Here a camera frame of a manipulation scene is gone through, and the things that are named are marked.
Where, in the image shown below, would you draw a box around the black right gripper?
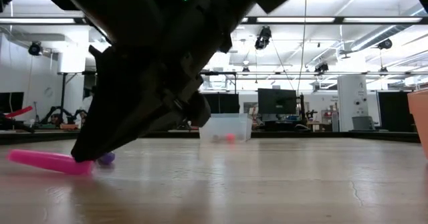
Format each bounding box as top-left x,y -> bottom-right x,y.
85,0 -> 258,162

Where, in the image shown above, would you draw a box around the purple highlighter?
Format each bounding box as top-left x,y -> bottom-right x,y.
96,151 -> 116,166

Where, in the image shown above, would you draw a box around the pink highlighter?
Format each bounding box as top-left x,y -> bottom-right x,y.
7,148 -> 95,177

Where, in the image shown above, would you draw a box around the black partition panels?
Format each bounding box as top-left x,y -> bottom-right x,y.
203,92 -> 240,115

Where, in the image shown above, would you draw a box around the clear plastic bin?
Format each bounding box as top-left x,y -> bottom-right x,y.
199,113 -> 253,143

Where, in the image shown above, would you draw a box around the red object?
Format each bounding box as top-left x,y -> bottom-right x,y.
5,105 -> 34,120

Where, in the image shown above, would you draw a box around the black ceiling spotlight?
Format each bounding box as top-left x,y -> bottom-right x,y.
253,25 -> 273,50
377,38 -> 394,51
314,62 -> 330,75
27,40 -> 43,57

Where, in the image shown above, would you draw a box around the black computer monitor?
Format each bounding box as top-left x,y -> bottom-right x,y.
257,88 -> 298,116

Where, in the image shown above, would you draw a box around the cluttered background desk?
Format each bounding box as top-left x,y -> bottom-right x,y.
297,102 -> 338,133

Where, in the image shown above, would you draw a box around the white column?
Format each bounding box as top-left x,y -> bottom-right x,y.
336,75 -> 369,132

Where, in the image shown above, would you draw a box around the grey box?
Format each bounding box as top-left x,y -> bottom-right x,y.
351,116 -> 376,132

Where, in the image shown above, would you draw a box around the black partition panel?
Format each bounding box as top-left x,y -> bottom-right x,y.
377,90 -> 416,133

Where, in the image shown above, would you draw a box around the black background station frame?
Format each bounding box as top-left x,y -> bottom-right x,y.
56,70 -> 239,131

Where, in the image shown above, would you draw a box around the black wall screen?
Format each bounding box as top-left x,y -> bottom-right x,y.
0,91 -> 25,114

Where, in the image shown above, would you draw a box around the black metal table frame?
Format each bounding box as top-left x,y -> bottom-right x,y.
0,130 -> 419,146

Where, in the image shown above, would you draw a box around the thin hanging cable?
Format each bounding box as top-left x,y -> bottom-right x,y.
296,0 -> 308,96

